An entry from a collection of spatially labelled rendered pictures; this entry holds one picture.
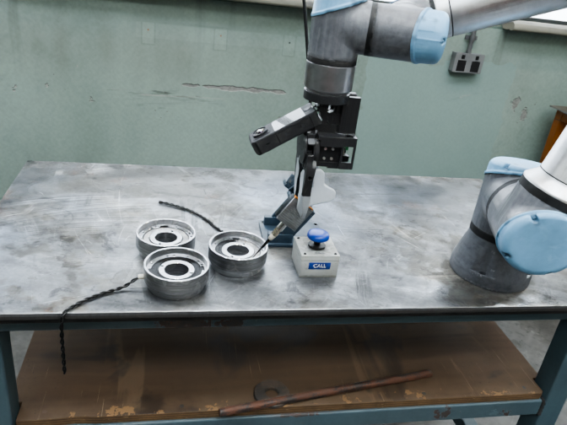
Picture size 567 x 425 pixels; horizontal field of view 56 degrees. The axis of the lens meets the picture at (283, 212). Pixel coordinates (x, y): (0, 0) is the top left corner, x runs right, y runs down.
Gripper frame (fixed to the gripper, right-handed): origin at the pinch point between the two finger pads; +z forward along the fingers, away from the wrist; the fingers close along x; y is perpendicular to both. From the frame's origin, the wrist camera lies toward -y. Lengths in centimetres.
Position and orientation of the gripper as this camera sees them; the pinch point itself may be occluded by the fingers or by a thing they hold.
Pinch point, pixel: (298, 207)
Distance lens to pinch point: 90.7
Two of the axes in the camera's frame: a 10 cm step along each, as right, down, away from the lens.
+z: -1.1, 9.0, 4.3
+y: 9.9, 0.4, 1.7
